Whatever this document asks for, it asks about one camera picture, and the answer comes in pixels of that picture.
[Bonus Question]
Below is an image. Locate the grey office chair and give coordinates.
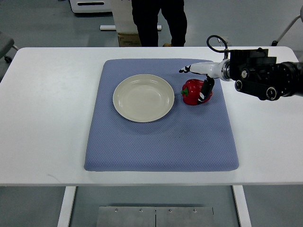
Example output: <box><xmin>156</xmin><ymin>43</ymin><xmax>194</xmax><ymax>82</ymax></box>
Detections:
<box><xmin>0</xmin><ymin>32</ymin><xmax>19</xmax><ymax>63</ymax></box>

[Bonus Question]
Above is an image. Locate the metal base plate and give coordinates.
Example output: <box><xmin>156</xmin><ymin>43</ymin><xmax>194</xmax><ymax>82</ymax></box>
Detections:
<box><xmin>97</xmin><ymin>206</ymin><xmax>215</xmax><ymax>227</ymax></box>

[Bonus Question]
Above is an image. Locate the grey floor socket plate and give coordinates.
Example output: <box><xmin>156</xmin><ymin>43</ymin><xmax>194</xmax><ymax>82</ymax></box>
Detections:
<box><xmin>217</xmin><ymin>36</ymin><xmax>230</xmax><ymax>44</ymax></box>

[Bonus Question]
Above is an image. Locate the cardboard box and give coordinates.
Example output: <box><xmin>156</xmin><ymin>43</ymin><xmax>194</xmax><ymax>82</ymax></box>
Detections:
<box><xmin>118</xmin><ymin>33</ymin><xmax>142</xmax><ymax>47</ymax></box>

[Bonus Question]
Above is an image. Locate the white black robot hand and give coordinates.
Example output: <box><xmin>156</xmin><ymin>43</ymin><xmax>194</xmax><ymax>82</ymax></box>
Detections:
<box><xmin>178</xmin><ymin>62</ymin><xmax>227</xmax><ymax>105</ymax></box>

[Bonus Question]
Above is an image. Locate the white chair leg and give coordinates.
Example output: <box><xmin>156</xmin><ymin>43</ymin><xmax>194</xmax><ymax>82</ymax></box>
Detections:
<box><xmin>271</xmin><ymin>6</ymin><xmax>303</xmax><ymax>46</ymax></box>

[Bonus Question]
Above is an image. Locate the left white table leg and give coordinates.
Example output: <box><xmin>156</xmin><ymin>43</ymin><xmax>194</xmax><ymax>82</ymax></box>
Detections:
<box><xmin>57</xmin><ymin>186</ymin><xmax>76</xmax><ymax>227</ymax></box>

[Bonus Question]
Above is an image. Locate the red bell pepper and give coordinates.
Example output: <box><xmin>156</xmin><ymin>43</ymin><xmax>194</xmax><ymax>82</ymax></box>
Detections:
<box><xmin>181</xmin><ymin>79</ymin><xmax>214</xmax><ymax>105</ymax></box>

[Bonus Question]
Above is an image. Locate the cream round plate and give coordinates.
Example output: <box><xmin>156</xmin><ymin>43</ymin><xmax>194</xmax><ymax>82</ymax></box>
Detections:
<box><xmin>113</xmin><ymin>74</ymin><xmax>175</xmax><ymax>123</ymax></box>

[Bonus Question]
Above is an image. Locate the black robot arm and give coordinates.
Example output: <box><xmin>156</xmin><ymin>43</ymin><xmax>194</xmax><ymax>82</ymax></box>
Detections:
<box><xmin>206</xmin><ymin>35</ymin><xmax>303</xmax><ymax>101</ymax></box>

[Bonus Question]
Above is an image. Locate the white table leg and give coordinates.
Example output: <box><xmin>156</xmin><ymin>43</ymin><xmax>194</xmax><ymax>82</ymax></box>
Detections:
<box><xmin>57</xmin><ymin>186</ymin><xmax>76</xmax><ymax>227</ymax></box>
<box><xmin>232</xmin><ymin>185</ymin><xmax>252</xmax><ymax>227</ymax></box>

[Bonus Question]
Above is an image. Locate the white cabinet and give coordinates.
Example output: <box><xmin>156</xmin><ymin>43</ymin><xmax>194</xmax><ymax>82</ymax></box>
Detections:
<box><xmin>69</xmin><ymin>0</ymin><xmax>112</xmax><ymax>13</ymax></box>

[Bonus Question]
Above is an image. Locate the right white table leg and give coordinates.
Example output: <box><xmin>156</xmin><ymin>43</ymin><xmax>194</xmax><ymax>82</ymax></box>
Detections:
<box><xmin>232</xmin><ymin>185</ymin><xmax>252</xmax><ymax>227</ymax></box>

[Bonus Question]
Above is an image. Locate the blue textured mat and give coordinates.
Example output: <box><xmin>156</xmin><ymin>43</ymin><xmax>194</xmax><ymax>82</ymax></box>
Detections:
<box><xmin>84</xmin><ymin>59</ymin><xmax>239</xmax><ymax>172</ymax></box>

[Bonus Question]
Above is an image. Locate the person in black trousers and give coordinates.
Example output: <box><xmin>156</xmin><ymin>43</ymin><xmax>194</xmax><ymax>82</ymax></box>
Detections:
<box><xmin>131</xmin><ymin>0</ymin><xmax>188</xmax><ymax>47</ymax></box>

